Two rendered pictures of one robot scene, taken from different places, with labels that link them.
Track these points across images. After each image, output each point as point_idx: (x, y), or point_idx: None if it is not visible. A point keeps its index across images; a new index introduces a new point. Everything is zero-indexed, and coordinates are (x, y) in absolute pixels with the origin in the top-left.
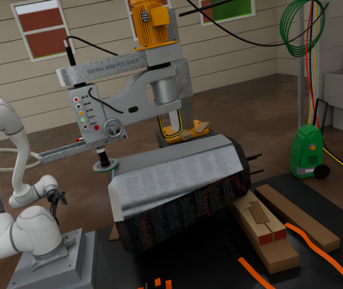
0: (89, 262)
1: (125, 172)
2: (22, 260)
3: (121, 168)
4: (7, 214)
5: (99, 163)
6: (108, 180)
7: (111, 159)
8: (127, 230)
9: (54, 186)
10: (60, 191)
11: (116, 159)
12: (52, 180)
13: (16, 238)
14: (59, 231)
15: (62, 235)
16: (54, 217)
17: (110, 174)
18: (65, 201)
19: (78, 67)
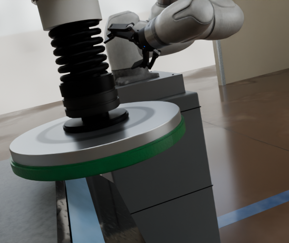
0: None
1: (2, 163)
2: (165, 73)
3: (12, 179)
4: (153, 8)
5: (144, 119)
6: (120, 201)
7: (53, 144)
8: None
9: (151, 21)
10: (114, 23)
11: (15, 151)
12: (163, 10)
13: None
14: (109, 59)
15: (130, 84)
16: (143, 60)
17: (116, 217)
18: (106, 39)
19: None
